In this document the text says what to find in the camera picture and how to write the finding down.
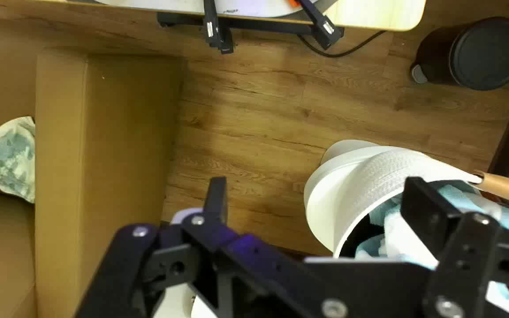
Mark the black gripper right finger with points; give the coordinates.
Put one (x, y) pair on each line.
(468, 265)

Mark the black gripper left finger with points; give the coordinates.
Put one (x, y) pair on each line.
(128, 265)

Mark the blue white striped cloth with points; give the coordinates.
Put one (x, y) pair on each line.
(408, 238)

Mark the brown sofa armchair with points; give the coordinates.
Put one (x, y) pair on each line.
(102, 177)

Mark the white green patterned cloth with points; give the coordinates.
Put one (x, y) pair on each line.
(13, 155)

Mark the white laundry basket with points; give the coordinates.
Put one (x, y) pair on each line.
(349, 187)

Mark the black round trash bin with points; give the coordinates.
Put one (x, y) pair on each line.
(485, 53)

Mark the light wooden board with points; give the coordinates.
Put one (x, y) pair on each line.
(379, 12)

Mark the black metal base bar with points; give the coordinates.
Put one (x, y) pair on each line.
(266, 26)

